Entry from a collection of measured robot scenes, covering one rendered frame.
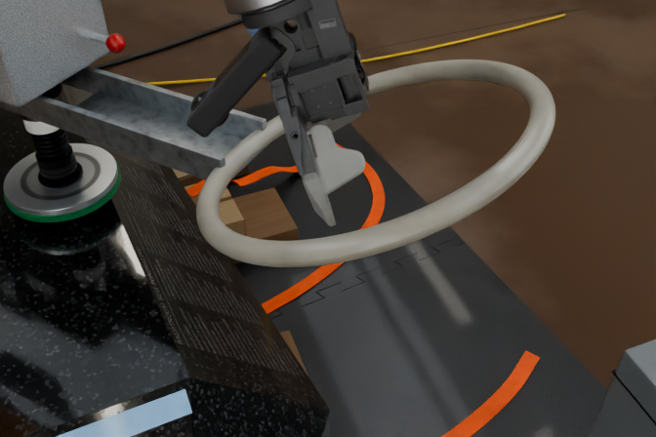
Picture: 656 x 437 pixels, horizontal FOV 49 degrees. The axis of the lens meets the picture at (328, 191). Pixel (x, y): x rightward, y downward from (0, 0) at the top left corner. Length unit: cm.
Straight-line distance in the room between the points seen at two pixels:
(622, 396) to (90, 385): 84
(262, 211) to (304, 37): 188
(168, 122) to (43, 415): 49
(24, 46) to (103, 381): 53
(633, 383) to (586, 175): 183
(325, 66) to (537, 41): 329
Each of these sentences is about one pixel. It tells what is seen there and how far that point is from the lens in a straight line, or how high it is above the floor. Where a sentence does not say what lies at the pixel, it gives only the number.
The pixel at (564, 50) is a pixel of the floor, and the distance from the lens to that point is 386.
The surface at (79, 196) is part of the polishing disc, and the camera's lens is 143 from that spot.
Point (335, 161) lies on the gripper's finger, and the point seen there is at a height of 136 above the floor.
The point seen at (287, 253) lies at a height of 121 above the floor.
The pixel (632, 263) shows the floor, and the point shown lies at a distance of 267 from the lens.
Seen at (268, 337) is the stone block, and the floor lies 64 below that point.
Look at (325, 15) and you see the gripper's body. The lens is 65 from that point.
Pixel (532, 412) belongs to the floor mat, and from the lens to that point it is 215.
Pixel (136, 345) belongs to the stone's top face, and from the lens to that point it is 122.
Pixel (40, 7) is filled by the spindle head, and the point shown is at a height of 127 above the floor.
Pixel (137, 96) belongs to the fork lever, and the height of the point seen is 110.
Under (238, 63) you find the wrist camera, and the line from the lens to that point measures 66.
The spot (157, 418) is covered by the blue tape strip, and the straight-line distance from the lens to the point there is 116.
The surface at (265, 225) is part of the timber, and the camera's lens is 246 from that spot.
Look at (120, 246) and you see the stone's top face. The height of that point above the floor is 83.
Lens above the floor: 176
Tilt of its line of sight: 40 degrees down
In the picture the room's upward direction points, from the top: straight up
